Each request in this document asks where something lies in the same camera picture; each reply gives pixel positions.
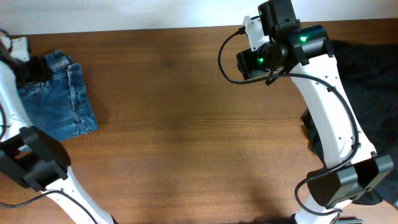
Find blue denim jeans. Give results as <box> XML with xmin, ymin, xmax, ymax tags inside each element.
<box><xmin>18</xmin><ymin>50</ymin><xmax>98</xmax><ymax>141</ymax></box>

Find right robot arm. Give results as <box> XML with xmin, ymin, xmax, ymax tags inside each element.
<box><xmin>237</xmin><ymin>1</ymin><xmax>393</xmax><ymax>223</ymax></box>

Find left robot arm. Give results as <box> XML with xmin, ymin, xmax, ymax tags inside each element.
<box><xmin>1</xmin><ymin>62</ymin><xmax>116</xmax><ymax>224</ymax></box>

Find black clothing pile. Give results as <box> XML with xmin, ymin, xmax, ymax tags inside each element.
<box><xmin>301</xmin><ymin>40</ymin><xmax>397</xmax><ymax>209</ymax></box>

